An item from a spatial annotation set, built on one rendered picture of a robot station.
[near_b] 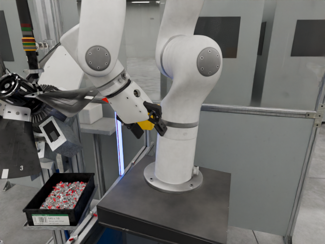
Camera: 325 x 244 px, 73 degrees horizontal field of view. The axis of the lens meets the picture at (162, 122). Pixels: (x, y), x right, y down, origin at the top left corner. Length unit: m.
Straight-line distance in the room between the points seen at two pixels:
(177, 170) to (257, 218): 1.31
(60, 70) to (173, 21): 0.87
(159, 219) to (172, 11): 0.51
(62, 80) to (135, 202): 0.88
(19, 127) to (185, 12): 0.75
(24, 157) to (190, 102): 0.67
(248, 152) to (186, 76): 1.15
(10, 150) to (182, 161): 0.64
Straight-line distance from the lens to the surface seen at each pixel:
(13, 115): 1.06
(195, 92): 0.56
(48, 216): 0.86
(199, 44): 0.53
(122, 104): 0.56
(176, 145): 0.62
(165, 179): 0.68
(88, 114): 1.55
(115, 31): 0.46
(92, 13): 0.46
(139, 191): 0.66
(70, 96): 0.92
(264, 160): 1.64
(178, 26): 0.65
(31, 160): 0.98
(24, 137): 1.02
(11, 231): 2.25
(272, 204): 1.83
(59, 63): 1.41
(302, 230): 2.22
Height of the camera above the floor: 1.38
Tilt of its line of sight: 20 degrees down
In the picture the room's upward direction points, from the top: straight up
